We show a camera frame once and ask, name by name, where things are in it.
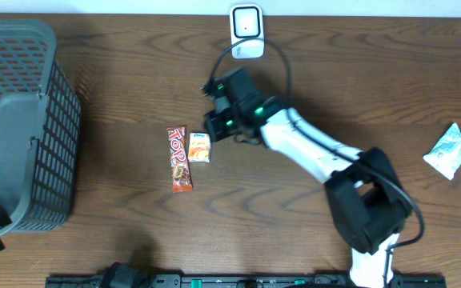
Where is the orange tissue packet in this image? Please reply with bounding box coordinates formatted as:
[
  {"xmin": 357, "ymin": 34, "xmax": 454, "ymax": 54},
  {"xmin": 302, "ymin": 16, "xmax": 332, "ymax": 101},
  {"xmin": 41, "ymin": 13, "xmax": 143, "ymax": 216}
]
[{"xmin": 188, "ymin": 133, "xmax": 211, "ymax": 162}]

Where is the red Top chocolate bar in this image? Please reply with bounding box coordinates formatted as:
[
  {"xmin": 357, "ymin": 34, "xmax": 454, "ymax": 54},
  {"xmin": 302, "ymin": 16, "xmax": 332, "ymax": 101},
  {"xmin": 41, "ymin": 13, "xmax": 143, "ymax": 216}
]
[{"xmin": 167, "ymin": 126, "xmax": 193, "ymax": 193}]

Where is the teal wet wipes pack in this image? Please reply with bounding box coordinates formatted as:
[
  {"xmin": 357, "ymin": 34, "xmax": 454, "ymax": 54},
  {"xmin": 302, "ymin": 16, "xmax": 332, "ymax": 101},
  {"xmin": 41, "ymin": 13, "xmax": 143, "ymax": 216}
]
[{"xmin": 423, "ymin": 123, "xmax": 461, "ymax": 180}]

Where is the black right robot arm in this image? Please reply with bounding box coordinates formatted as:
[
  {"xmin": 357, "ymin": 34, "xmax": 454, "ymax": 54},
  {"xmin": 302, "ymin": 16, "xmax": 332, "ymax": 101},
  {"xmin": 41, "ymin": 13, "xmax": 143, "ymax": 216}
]
[{"xmin": 205, "ymin": 94, "xmax": 420, "ymax": 287}]

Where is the white barcode scanner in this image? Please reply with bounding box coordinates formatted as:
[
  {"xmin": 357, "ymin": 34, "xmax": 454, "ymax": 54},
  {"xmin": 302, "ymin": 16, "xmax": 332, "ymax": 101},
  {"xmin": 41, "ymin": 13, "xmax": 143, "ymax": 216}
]
[{"xmin": 230, "ymin": 4, "xmax": 265, "ymax": 59}]

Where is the grey plastic basket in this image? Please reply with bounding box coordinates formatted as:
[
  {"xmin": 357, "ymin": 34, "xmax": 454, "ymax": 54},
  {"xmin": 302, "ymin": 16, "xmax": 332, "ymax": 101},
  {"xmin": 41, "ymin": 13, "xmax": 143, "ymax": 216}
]
[{"xmin": 0, "ymin": 19, "xmax": 82, "ymax": 236}]

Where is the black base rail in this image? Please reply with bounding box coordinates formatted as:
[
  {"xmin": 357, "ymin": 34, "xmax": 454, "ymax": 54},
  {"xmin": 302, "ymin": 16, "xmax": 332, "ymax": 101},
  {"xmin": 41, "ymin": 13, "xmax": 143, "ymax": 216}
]
[{"xmin": 45, "ymin": 273, "xmax": 447, "ymax": 288}]

